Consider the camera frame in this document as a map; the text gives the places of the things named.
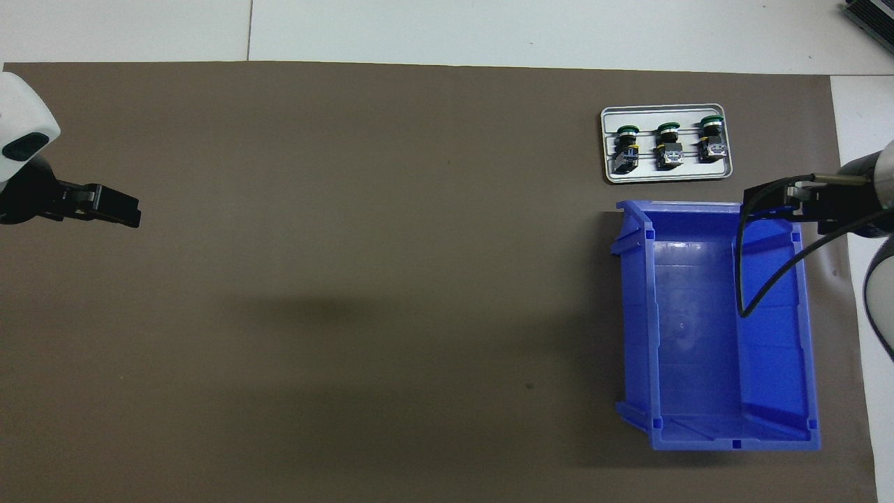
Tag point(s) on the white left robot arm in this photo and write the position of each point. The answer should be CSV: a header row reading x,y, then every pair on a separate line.
x,y
21,105

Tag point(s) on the blue plastic storage bin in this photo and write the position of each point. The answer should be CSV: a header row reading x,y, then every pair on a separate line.
x,y
698,349

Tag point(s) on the grey metal tray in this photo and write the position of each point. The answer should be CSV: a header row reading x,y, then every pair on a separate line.
x,y
663,171

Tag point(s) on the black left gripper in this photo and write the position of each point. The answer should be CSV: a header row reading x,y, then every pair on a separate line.
x,y
21,199

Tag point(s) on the green push button switch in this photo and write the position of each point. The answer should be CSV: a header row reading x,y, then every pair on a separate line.
x,y
669,154
712,147
626,157

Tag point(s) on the grey ribbed device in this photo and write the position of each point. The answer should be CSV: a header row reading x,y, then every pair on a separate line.
x,y
873,17

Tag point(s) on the brown table mat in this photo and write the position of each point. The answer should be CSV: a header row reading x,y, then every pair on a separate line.
x,y
349,279

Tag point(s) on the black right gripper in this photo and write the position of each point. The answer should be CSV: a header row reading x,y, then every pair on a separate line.
x,y
841,213

